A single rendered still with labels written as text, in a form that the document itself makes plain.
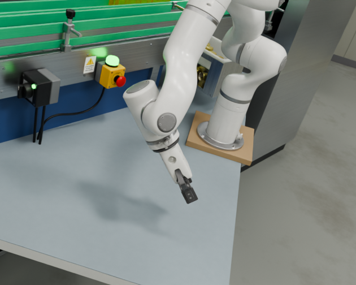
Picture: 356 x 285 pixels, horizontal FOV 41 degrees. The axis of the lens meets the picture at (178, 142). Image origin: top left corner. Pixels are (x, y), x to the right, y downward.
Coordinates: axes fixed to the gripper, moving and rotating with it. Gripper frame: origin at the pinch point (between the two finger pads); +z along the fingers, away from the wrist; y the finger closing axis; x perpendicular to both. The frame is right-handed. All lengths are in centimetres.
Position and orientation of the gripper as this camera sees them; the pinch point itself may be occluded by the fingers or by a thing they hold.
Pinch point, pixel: (188, 189)
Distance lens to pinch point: 125.9
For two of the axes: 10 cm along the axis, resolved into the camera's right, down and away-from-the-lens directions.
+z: 3.9, 8.2, 4.2
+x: -9.1, 4.1, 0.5
